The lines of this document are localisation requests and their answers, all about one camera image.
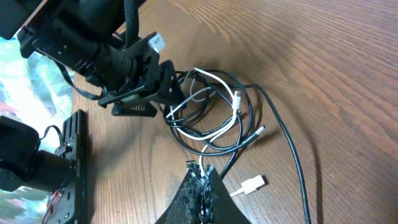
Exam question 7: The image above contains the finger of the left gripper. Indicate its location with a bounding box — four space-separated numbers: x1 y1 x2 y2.
111 101 157 118
152 60 185 106

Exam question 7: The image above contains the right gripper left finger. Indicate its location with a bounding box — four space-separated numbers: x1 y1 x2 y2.
155 161 204 224

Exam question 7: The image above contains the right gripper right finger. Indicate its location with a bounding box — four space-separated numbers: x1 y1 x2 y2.
203 165 251 224

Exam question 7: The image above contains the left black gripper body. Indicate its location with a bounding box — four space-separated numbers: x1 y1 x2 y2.
84 32 162 108

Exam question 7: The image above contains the black usb cable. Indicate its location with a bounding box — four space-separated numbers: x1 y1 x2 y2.
161 68 312 224

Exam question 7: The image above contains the white usb cable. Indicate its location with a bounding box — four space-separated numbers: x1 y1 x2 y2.
165 67 267 197

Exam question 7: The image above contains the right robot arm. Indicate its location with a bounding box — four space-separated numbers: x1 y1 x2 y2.
1 110 249 223

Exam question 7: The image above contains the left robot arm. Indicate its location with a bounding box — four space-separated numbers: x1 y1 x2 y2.
1 0 185 117

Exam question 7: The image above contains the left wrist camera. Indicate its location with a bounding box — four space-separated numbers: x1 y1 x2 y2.
148 34 166 53

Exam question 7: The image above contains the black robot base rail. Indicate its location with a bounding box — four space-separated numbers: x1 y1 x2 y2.
42 110 88 224

